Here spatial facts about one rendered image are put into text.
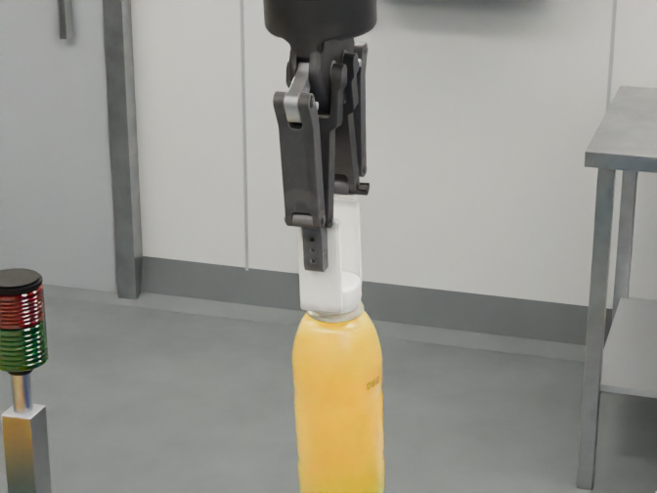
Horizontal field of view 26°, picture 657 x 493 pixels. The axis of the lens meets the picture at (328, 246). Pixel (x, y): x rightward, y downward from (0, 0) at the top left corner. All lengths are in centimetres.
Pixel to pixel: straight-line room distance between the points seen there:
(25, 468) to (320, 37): 87
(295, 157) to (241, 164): 371
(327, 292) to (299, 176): 10
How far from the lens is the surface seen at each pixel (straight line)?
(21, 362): 160
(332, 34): 92
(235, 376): 432
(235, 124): 461
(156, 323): 472
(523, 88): 433
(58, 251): 498
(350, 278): 103
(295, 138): 92
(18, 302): 157
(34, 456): 165
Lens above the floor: 181
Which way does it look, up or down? 20 degrees down
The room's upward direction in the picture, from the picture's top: straight up
